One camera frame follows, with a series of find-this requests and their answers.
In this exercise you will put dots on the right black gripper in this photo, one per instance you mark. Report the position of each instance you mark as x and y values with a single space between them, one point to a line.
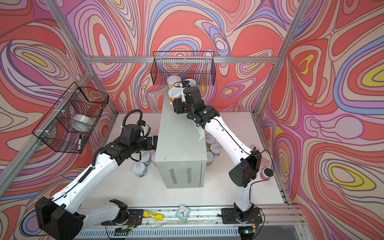
177 106

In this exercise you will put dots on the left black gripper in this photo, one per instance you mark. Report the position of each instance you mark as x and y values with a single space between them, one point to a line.
153 142

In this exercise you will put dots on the pink flower label can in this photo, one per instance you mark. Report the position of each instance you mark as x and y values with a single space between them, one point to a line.
192 81

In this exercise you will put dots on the orange label can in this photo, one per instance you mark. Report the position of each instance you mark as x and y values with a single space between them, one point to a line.
174 81

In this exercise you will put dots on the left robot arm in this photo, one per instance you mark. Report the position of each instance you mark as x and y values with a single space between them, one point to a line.
61 215

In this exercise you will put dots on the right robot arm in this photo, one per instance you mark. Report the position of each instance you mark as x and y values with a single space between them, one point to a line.
246 161

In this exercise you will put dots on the pink label can left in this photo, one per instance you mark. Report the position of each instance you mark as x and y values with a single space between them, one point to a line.
153 159

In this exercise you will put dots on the teal label can rear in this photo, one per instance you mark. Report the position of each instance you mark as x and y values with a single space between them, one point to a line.
146 158

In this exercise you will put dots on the teal label can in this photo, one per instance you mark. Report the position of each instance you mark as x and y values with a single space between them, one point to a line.
140 169
146 158

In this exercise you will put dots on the grey metal cabinet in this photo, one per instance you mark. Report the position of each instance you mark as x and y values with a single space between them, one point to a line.
181 154

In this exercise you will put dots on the teal label can front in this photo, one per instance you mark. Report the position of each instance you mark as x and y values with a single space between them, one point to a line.
140 169

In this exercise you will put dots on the can right hidden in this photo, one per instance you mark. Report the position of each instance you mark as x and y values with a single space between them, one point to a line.
210 158

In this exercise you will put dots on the black marker pen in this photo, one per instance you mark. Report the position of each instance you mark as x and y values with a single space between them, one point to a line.
80 143

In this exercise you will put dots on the yellow label tube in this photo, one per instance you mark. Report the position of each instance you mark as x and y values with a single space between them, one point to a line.
154 216

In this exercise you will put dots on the teal alarm clock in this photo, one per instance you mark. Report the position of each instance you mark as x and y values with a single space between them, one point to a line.
183 213

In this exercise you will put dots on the pink calculator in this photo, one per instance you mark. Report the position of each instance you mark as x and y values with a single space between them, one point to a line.
264 156

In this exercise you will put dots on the pink round speaker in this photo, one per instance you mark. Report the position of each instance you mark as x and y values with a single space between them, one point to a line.
266 174

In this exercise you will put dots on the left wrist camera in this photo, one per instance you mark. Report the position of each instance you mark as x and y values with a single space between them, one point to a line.
141 123

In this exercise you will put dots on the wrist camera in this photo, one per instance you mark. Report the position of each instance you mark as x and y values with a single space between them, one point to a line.
141 123
186 84

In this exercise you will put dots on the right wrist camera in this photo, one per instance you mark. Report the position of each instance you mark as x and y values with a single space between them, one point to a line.
186 84

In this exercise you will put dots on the back black wire basket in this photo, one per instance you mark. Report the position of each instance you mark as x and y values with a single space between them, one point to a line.
196 65

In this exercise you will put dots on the black wire basket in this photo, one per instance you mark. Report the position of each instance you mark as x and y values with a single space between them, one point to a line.
196 65
57 134

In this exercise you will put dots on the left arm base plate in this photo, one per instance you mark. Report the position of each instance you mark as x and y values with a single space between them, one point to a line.
133 218

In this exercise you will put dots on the left black wire basket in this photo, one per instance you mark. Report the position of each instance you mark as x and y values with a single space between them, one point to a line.
57 134

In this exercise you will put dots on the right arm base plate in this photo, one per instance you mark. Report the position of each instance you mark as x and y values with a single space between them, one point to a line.
236 216

